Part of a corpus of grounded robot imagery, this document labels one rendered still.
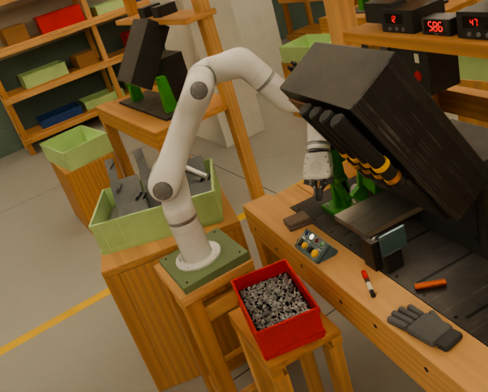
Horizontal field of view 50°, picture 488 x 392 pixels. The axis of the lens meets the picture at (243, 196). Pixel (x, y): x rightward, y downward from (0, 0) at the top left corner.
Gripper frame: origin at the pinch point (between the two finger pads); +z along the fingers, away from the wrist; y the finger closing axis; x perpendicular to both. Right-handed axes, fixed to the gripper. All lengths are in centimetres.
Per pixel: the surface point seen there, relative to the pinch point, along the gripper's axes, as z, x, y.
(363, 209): 8.0, -15.2, 19.1
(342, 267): 25.0, 0.4, 8.2
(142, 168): -25, 38, -105
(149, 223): 5, 29, -92
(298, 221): 6.8, 18.0, -13.7
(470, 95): -34, 12, 50
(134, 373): 82, 75, -129
